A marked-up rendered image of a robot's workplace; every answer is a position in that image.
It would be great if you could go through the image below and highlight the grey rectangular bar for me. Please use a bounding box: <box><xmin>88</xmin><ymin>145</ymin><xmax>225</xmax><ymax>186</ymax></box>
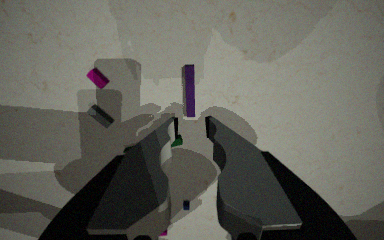
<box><xmin>86</xmin><ymin>104</ymin><xmax>114</xmax><ymax>128</ymax></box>

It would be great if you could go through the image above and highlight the green rod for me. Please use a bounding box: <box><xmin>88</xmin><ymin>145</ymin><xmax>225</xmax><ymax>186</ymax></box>
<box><xmin>123</xmin><ymin>134</ymin><xmax>183</xmax><ymax>153</ymax></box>

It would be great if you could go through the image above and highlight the magenta rod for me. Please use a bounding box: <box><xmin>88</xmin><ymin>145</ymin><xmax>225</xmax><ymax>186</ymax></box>
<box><xmin>87</xmin><ymin>68</ymin><xmax>110</xmax><ymax>89</ymax></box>
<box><xmin>160</xmin><ymin>229</ymin><xmax>167</xmax><ymax>236</ymax></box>

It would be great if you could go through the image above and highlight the purple rod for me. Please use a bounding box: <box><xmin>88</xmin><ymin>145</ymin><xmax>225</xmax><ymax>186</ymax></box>
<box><xmin>185</xmin><ymin>65</ymin><xmax>195</xmax><ymax>117</ymax></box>

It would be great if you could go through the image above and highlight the small blue cube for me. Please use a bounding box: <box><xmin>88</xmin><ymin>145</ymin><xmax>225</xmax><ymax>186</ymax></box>
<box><xmin>183</xmin><ymin>201</ymin><xmax>190</xmax><ymax>210</ymax></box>

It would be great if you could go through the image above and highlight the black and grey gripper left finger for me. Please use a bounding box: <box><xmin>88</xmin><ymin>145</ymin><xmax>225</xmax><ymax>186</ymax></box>
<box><xmin>38</xmin><ymin>117</ymin><xmax>178</xmax><ymax>240</ymax></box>

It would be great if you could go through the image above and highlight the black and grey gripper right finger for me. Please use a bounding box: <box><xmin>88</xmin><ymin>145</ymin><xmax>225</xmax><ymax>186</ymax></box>
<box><xmin>205</xmin><ymin>116</ymin><xmax>357</xmax><ymax>240</ymax></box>

